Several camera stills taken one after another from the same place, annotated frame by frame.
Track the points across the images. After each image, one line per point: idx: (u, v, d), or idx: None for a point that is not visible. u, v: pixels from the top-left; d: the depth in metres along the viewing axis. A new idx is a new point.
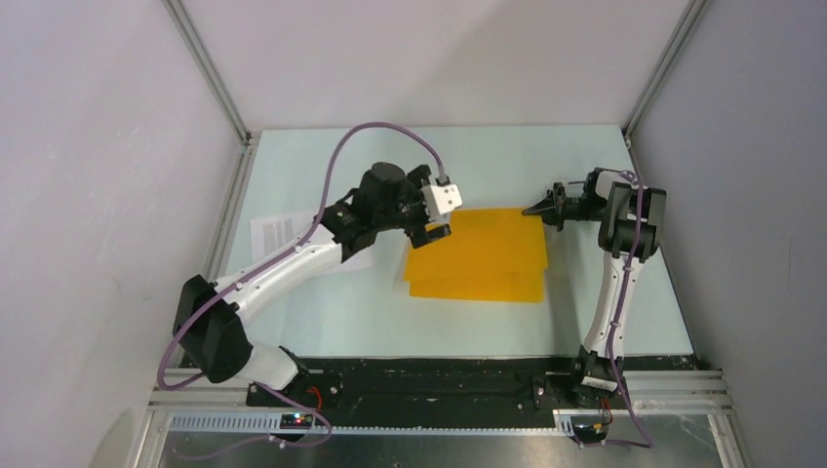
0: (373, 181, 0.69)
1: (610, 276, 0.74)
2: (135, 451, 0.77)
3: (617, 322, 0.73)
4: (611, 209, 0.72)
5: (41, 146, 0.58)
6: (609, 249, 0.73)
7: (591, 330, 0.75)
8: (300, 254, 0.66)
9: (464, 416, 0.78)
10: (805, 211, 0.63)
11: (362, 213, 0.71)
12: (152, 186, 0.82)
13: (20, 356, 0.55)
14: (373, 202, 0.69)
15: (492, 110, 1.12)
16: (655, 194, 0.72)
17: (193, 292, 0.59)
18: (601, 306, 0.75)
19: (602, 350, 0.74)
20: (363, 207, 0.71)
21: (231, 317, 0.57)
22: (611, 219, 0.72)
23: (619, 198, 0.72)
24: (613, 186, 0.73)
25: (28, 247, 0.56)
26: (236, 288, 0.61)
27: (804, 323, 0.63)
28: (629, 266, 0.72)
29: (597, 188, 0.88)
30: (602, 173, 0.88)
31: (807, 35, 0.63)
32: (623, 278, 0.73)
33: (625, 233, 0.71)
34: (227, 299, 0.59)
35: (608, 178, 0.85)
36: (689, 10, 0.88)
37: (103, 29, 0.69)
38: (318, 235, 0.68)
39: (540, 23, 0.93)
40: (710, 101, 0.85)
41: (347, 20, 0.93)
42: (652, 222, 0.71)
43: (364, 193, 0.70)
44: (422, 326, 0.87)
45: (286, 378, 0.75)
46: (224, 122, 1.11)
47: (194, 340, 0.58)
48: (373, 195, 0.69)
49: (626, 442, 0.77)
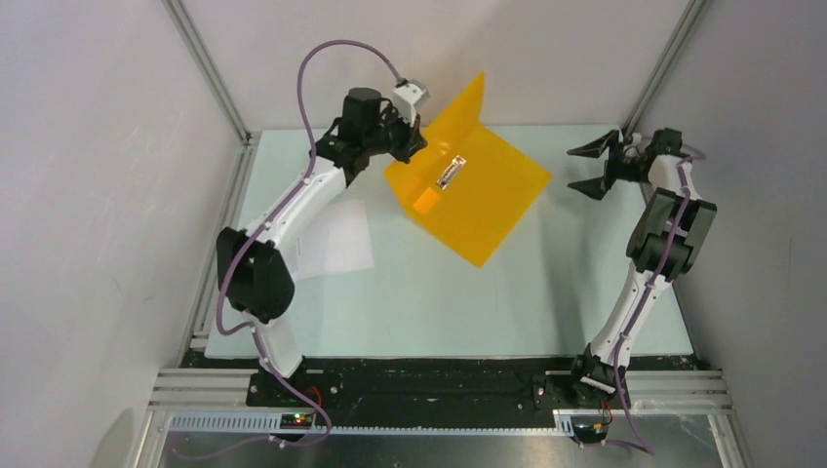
0: (353, 105, 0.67)
1: (630, 289, 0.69)
2: (135, 451, 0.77)
3: (627, 333, 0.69)
4: (651, 215, 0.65)
5: (41, 147, 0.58)
6: (634, 260, 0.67)
7: (602, 332, 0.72)
8: (310, 186, 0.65)
9: (464, 416, 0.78)
10: (805, 212, 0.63)
11: (350, 136, 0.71)
12: (152, 186, 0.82)
13: (22, 357, 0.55)
14: (359, 127, 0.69)
15: (492, 110, 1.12)
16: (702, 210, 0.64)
17: (229, 240, 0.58)
18: (612, 316, 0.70)
19: (606, 358, 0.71)
20: (351, 133, 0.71)
21: (271, 252, 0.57)
22: (647, 228, 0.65)
23: (659, 205, 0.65)
24: (656, 194, 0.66)
25: (29, 249, 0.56)
26: (266, 227, 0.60)
27: (803, 323, 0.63)
28: (651, 284, 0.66)
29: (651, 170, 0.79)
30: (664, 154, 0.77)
31: (807, 37, 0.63)
32: (643, 292, 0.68)
33: (657, 245, 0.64)
34: (261, 241, 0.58)
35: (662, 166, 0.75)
36: (689, 11, 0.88)
37: (102, 30, 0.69)
38: (320, 166, 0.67)
39: (540, 24, 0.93)
40: (710, 102, 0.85)
41: (348, 19, 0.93)
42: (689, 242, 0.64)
43: (347, 118, 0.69)
44: (422, 325, 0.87)
45: (292, 365, 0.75)
46: (224, 122, 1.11)
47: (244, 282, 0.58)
48: (359, 118, 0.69)
49: (625, 442, 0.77)
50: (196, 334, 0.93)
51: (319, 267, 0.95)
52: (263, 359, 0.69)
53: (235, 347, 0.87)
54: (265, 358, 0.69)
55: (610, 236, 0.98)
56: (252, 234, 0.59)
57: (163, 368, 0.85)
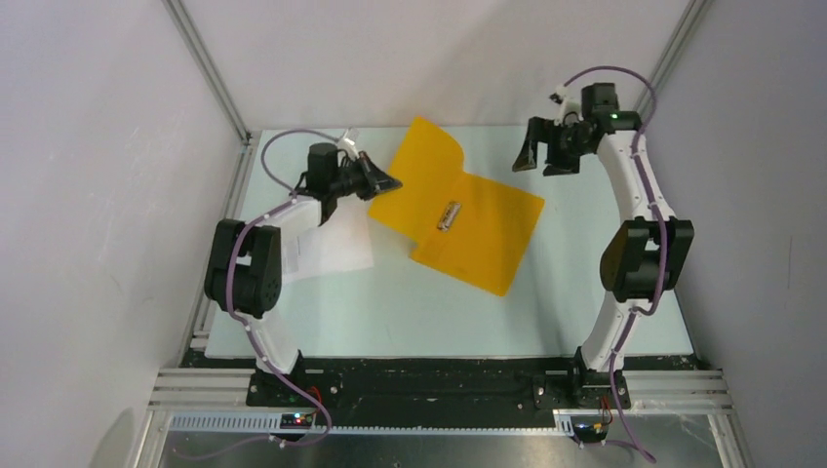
0: (315, 159, 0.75)
1: (614, 317, 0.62)
2: (135, 451, 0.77)
3: (618, 350, 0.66)
4: (630, 254, 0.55)
5: (41, 147, 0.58)
6: (618, 292, 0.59)
7: (593, 347, 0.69)
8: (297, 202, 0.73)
9: (464, 416, 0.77)
10: (806, 212, 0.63)
11: (319, 186, 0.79)
12: (152, 186, 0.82)
13: (23, 356, 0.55)
14: (325, 176, 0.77)
15: (492, 109, 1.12)
16: (681, 229, 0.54)
17: (226, 229, 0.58)
18: (601, 335, 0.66)
19: (601, 367, 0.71)
20: (318, 182, 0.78)
21: (271, 233, 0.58)
22: (626, 267, 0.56)
23: (637, 241, 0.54)
24: (627, 225, 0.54)
25: (30, 248, 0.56)
26: (265, 216, 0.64)
27: (803, 323, 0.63)
28: (635, 309, 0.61)
29: (599, 147, 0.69)
30: (610, 130, 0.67)
31: (807, 36, 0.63)
32: (628, 318, 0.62)
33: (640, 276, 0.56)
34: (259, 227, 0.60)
35: (613, 150, 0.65)
36: (690, 10, 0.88)
37: (102, 29, 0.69)
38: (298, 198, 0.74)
39: (540, 23, 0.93)
40: (711, 102, 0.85)
41: (348, 19, 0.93)
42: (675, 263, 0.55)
43: (312, 172, 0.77)
44: (421, 326, 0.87)
45: (291, 361, 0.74)
46: (224, 122, 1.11)
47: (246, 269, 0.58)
48: (323, 171, 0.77)
49: (625, 442, 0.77)
50: (196, 334, 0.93)
51: (316, 267, 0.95)
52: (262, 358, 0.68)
53: (235, 347, 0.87)
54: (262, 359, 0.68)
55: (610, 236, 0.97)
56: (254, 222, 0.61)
57: (162, 368, 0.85)
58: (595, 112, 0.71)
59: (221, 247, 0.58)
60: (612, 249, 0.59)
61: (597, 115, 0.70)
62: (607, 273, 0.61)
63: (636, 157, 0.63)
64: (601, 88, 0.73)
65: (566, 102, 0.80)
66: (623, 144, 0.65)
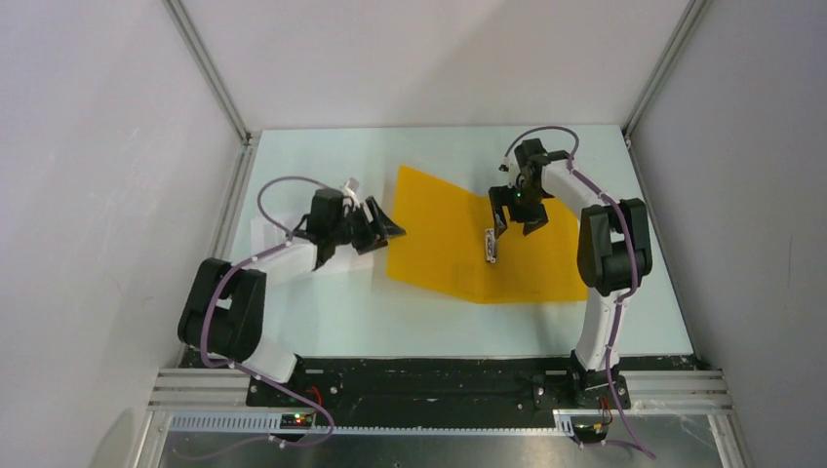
0: (319, 203, 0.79)
1: (601, 311, 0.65)
2: (135, 451, 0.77)
3: (612, 344, 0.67)
4: (597, 236, 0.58)
5: (41, 147, 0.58)
6: (603, 286, 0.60)
7: (587, 347, 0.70)
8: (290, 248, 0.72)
9: (464, 416, 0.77)
10: (806, 211, 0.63)
11: (318, 229, 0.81)
12: (152, 186, 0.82)
13: (21, 355, 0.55)
14: (327, 219, 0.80)
15: (492, 109, 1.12)
16: (634, 207, 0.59)
17: (212, 269, 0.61)
18: (593, 331, 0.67)
19: (598, 366, 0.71)
20: (318, 226, 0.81)
21: (255, 278, 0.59)
22: (599, 251, 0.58)
23: (599, 223, 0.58)
24: (587, 214, 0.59)
25: (29, 247, 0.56)
26: (253, 261, 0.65)
27: (804, 323, 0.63)
28: (621, 301, 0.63)
29: (544, 181, 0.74)
30: (546, 164, 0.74)
31: (807, 36, 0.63)
32: (614, 310, 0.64)
33: (615, 261, 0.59)
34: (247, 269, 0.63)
35: (556, 175, 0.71)
36: (689, 11, 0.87)
37: (103, 29, 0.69)
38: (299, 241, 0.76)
39: (540, 23, 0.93)
40: (710, 102, 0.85)
41: (347, 19, 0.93)
42: (642, 245, 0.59)
43: (314, 214, 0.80)
44: (421, 326, 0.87)
45: (290, 367, 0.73)
46: (224, 122, 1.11)
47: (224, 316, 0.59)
48: (324, 214, 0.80)
49: (625, 442, 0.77)
50: None
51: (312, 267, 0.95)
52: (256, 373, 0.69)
53: None
54: (257, 374, 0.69)
55: None
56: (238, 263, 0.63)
57: (162, 368, 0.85)
58: (531, 158, 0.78)
59: (202, 290, 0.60)
60: (581, 252, 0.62)
61: (532, 160, 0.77)
62: (583, 275, 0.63)
63: (574, 174, 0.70)
64: (530, 140, 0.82)
65: (513, 168, 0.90)
66: (561, 168, 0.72)
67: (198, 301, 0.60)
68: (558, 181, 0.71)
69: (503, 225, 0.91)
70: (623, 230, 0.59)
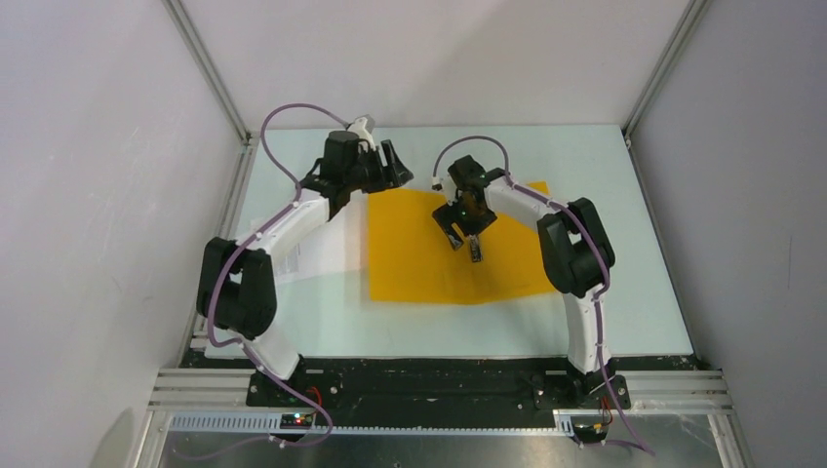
0: (332, 146, 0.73)
1: (582, 312, 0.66)
2: (135, 451, 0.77)
3: (602, 341, 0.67)
4: (558, 243, 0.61)
5: (40, 148, 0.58)
6: (577, 288, 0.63)
7: (578, 348, 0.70)
8: (298, 210, 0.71)
9: (464, 416, 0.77)
10: (806, 212, 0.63)
11: (332, 175, 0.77)
12: (152, 186, 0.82)
13: (22, 356, 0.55)
14: (339, 167, 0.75)
15: (492, 109, 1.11)
16: (583, 208, 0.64)
17: (217, 251, 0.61)
18: (580, 334, 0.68)
19: (593, 366, 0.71)
20: (333, 172, 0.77)
21: (260, 258, 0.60)
22: (566, 254, 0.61)
23: (558, 230, 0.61)
24: (546, 224, 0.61)
25: (29, 248, 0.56)
26: (257, 237, 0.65)
27: (804, 323, 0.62)
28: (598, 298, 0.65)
29: (491, 205, 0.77)
30: (487, 185, 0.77)
31: (807, 37, 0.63)
32: (595, 309, 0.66)
33: (585, 261, 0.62)
34: (253, 250, 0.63)
35: (498, 194, 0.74)
36: (689, 11, 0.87)
37: (102, 29, 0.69)
38: (307, 194, 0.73)
39: (539, 23, 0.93)
40: (710, 102, 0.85)
41: (348, 19, 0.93)
42: (602, 240, 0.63)
43: (328, 159, 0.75)
44: (421, 327, 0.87)
45: (290, 369, 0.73)
46: (224, 122, 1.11)
47: (234, 295, 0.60)
48: (337, 159, 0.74)
49: (626, 442, 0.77)
50: (195, 334, 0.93)
51: (316, 267, 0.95)
52: (259, 366, 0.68)
53: (234, 347, 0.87)
54: (259, 365, 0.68)
55: (610, 235, 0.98)
56: (244, 244, 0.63)
57: (162, 368, 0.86)
58: (469, 181, 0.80)
59: (212, 269, 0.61)
60: (547, 260, 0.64)
61: (472, 183, 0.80)
62: (556, 283, 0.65)
63: (517, 188, 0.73)
64: (461, 160, 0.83)
65: (447, 182, 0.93)
66: (501, 186, 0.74)
67: (208, 283, 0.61)
68: (499, 197, 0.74)
69: (460, 243, 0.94)
70: (580, 229, 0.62)
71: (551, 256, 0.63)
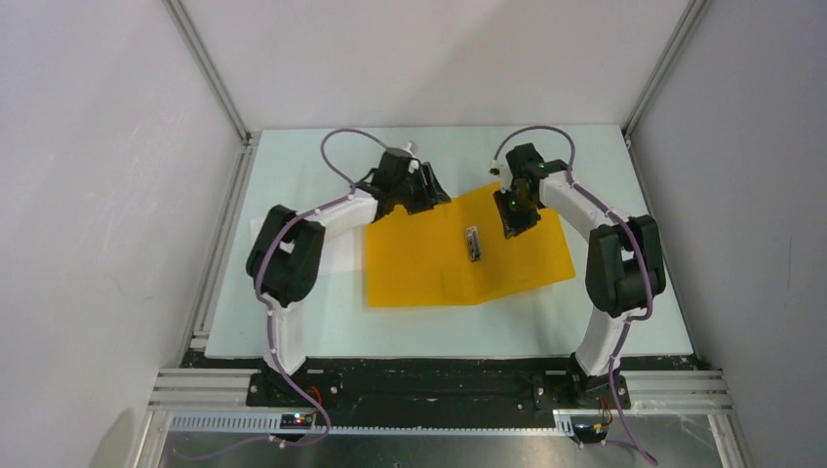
0: (390, 157, 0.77)
1: (610, 329, 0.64)
2: (135, 451, 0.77)
3: (617, 356, 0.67)
4: (608, 257, 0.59)
5: (41, 148, 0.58)
6: (615, 308, 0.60)
7: (590, 354, 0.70)
8: (350, 203, 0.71)
9: (463, 416, 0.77)
10: (806, 212, 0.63)
11: (381, 184, 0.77)
12: (152, 186, 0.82)
13: (21, 356, 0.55)
14: (393, 176, 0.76)
15: (492, 110, 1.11)
16: (646, 226, 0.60)
17: (279, 216, 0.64)
18: (597, 342, 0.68)
19: (599, 370, 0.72)
20: (381, 181, 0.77)
21: (315, 231, 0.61)
22: (611, 272, 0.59)
23: (610, 245, 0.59)
24: (598, 237, 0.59)
25: (30, 248, 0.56)
26: (315, 213, 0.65)
27: (804, 324, 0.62)
28: (630, 321, 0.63)
29: (542, 196, 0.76)
30: (543, 175, 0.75)
31: (807, 38, 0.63)
32: (623, 329, 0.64)
33: (630, 284, 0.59)
34: (309, 220, 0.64)
35: (555, 188, 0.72)
36: (689, 11, 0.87)
37: (103, 31, 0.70)
38: (362, 196, 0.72)
39: (539, 23, 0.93)
40: (710, 102, 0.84)
41: (348, 19, 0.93)
42: (652, 262, 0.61)
43: (382, 168, 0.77)
44: (421, 328, 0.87)
45: (295, 364, 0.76)
46: (224, 122, 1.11)
47: (284, 258, 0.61)
48: (392, 170, 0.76)
49: (625, 442, 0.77)
50: (195, 334, 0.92)
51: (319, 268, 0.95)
52: (272, 349, 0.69)
53: (234, 347, 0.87)
54: (273, 348, 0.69)
55: None
56: (302, 214, 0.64)
57: (162, 368, 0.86)
58: (526, 169, 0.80)
59: (270, 229, 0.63)
60: (591, 274, 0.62)
61: (528, 171, 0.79)
62: (593, 296, 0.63)
63: (574, 187, 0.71)
64: (523, 149, 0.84)
65: (502, 172, 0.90)
66: (560, 181, 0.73)
67: (264, 243, 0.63)
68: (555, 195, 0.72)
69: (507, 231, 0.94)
70: (634, 249, 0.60)
71: (596, 272, 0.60)
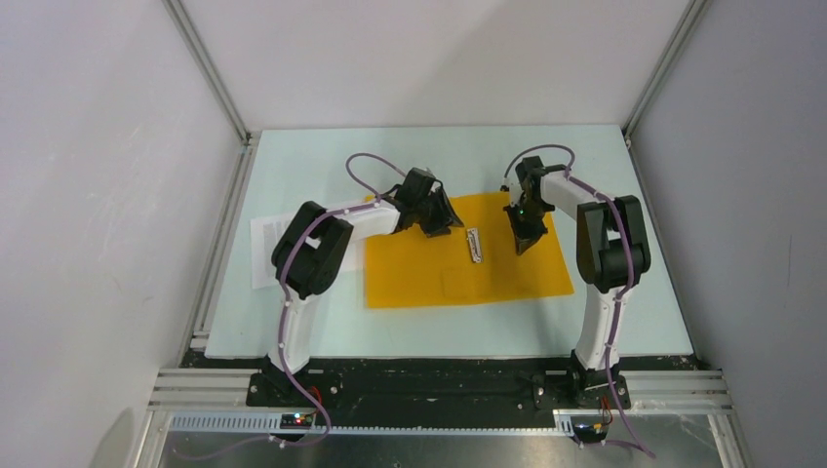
0: (417, 177, 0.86)
1: (601, 309, 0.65)
2: (135, 451, 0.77)
3: (612, 343, 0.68)
4: (592, 231, 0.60)
5: (41, 148, 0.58)
6: (601, 283, 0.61)
7: (586, 347, 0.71)
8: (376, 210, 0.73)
9: (463, 416, 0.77)
10: (806, 212, 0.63)
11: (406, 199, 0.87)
12: (153, 186, 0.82)
13: (20, 356, 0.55)
14: (415, 193, 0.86)
15: (492, 110, 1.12)
16: (629, 204, 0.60)
17: (310, 211, 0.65)
18: (593, 330, 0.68)
19: (598, 366, 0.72)
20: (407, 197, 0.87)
21: (342, 230, 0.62)
22: (596, 246, 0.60)
23: (595, 218, 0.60)
24: (583, 210, 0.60)
25: (29, 248, 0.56)
26: (344, 213, 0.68)
27: (804, 323, 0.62)
28: (620, 299, 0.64)
29: (543, 192, 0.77)
30: (544, 175, 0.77)
31: (807, 39, 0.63)
32: (614, 308, 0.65)
33: (614, 260, 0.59)
34: (338, 219, 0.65)
35: (553, 182, 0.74)
36: (689, 12, 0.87)
37: (103, 31, 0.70)
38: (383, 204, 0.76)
39: (539, 24, 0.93)
40: (710, 102, 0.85)
41: (348, 20, 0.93)
42: (638, 240, 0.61)
43: (408, 186, 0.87)
44: (421, 328, 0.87)
45: (300, 362, 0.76)
46: (224, 122, 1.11)
47: (311, 252, 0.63)
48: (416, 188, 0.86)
49: (625, 442, 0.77)
50: (195, 334, 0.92)
51: None
52: (280, 344, 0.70)
53: (234, 347, 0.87)
54: (281, 343, 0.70)
55: None
56: (334, 212, 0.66)
57: (162, 368, 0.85)
58: (531, 172, 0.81)
59: (299, 222, 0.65)
60: (580, 250, 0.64)
61: (531, 174, 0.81)
62: (584, 273, 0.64)
63: (571, 178, 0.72)
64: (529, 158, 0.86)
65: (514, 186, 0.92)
66: (558, 176, 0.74)
67: (293, 233, 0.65)
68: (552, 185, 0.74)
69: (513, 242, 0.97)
70: (618, 226, 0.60)
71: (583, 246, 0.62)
